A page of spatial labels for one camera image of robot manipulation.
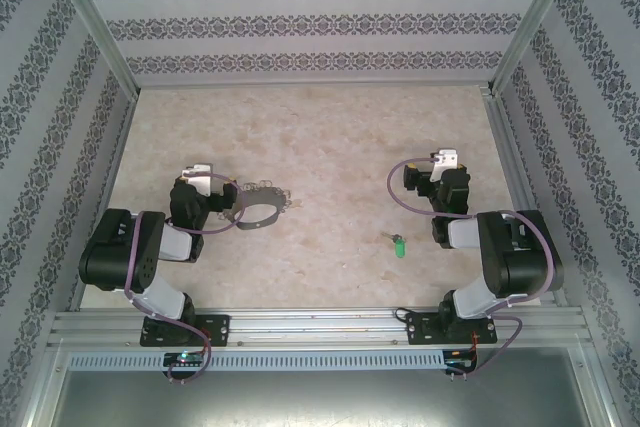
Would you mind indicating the large grey keyring with loops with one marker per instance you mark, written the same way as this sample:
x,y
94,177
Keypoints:
x,y
257,225

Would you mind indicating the key with green cap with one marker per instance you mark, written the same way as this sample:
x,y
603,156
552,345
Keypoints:
x,y
400,249

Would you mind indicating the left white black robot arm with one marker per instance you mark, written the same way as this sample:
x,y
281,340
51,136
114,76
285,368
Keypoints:
x,y
110,247

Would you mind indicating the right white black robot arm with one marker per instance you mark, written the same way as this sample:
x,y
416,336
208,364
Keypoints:
x,y
520,262

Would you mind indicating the grey metal sheet panel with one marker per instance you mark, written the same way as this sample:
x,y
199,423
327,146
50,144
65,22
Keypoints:
x,y
300,397

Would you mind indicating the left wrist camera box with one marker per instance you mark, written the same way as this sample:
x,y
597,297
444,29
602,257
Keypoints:
x,y
200,182

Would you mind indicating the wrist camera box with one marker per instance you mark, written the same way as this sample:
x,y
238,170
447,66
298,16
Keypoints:
x,y
445,159
200,182

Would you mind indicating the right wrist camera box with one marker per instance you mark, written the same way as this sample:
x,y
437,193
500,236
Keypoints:
x,y
445,159

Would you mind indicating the aluminium table side rail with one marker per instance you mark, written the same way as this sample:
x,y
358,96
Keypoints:
x,y
120,147
507,147

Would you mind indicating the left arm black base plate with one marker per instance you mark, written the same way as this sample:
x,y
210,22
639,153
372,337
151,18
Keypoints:
x,y
215,329

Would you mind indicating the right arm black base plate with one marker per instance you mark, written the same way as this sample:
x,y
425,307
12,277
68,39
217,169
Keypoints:
x,y
422,329

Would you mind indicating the aluminium mounting rail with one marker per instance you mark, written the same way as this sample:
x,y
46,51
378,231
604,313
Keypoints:
x,y
310,322

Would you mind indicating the aluminium table back rail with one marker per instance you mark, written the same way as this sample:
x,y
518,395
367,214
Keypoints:
x,y
310,83

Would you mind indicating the aluminium corner post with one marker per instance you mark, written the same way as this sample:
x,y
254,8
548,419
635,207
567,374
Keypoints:
x,y
537,22
90,22

